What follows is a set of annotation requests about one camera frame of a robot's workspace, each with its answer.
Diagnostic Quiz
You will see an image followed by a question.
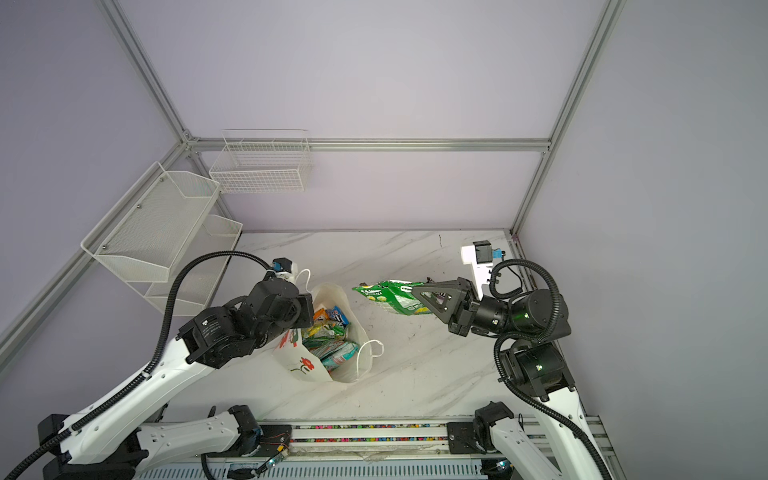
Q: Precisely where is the green snack packet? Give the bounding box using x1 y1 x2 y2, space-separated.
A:
302 322 346 349

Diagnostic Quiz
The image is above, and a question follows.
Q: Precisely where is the blue snack packet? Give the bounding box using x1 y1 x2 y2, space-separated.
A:
327 306 349 328

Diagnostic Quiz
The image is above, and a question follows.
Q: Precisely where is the lower white mesh shelf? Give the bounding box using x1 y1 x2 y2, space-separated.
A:
142 214 242 317

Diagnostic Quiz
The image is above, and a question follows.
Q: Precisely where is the white floral paper bag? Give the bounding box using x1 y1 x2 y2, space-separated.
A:
273 283 385 384

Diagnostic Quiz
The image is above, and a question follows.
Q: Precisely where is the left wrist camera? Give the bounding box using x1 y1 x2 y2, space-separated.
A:
272 257 293 275

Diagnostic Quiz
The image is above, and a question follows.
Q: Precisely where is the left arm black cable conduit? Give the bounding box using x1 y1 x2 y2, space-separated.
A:
0 250 274 480

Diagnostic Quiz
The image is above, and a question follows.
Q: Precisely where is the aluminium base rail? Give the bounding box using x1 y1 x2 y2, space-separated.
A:
107 415 625 480

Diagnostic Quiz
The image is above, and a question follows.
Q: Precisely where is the teal snack packet top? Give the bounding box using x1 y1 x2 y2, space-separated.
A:
321 341 360 372

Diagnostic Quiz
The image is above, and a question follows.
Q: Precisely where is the white mesh shelf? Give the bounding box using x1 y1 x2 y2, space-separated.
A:
80 163 220 283
142 214 242 317

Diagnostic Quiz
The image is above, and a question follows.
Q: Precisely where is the upper white mesh shelf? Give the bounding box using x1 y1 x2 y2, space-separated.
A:
80 163 220 283

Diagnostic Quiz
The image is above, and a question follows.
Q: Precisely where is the orange snack packet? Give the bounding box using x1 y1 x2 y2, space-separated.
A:
313 308 330 325

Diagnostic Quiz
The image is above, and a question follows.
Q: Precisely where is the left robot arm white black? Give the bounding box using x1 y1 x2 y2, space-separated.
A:
38 278 314 479

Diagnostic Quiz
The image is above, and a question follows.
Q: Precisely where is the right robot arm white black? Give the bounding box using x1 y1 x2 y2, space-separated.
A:
412 278 612 479

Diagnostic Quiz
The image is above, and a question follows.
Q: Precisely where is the yellow-green snack packet back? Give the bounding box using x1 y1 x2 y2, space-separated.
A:
353 280 430 316

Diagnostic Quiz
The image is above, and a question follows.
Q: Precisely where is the white wire basket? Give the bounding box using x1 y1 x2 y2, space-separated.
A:
209 129 313 194

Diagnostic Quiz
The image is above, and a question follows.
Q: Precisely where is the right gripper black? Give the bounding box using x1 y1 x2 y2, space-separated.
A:
407 277 521 342

